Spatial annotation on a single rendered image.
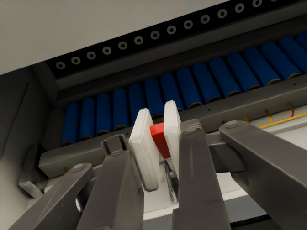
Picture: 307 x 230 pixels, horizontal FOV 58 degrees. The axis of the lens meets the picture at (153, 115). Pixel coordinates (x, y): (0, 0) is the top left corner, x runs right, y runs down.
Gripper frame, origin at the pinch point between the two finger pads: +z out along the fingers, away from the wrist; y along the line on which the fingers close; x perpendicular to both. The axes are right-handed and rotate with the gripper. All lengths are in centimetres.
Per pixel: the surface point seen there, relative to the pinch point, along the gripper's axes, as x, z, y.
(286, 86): -1.5, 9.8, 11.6
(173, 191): -5.8, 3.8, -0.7
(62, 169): -3.5, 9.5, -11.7
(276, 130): -4.7, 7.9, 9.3
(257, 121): -4.2, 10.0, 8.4
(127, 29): 6.9, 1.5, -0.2
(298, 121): -4.5, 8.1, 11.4
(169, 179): -4.9, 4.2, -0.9
